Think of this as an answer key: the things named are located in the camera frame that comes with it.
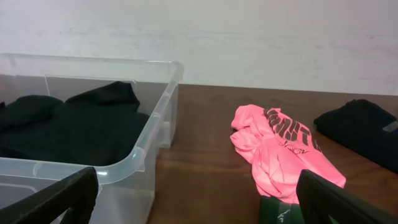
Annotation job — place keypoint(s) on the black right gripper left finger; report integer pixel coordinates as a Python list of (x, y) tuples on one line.
[(75, 196)]

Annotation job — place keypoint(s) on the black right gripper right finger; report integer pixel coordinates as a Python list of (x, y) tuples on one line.
[(321, 201)]

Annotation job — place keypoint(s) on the black garment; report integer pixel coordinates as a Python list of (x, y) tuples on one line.
[(98, 128)]

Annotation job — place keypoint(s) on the dark green folded shirt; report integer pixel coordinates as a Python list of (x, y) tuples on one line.
[(273, 211)]

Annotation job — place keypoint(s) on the pink crumpled printed shirt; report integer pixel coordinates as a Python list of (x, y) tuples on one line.
[(278, 149)]

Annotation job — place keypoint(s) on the clear plastic storage bin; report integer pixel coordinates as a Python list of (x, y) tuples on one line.
[(126, 189)]

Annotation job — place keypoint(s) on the black folded cloth top right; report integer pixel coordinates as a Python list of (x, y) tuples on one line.
[(365, 128)]

